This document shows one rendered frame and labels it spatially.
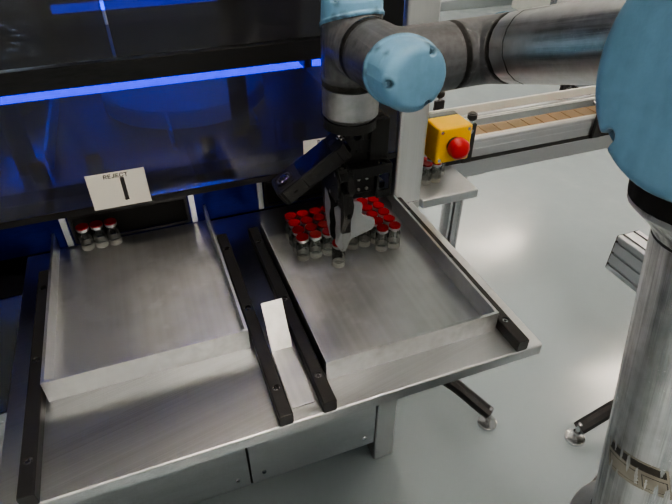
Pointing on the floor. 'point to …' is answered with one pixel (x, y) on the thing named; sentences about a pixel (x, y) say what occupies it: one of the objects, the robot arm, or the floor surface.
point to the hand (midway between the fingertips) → (335, 240)
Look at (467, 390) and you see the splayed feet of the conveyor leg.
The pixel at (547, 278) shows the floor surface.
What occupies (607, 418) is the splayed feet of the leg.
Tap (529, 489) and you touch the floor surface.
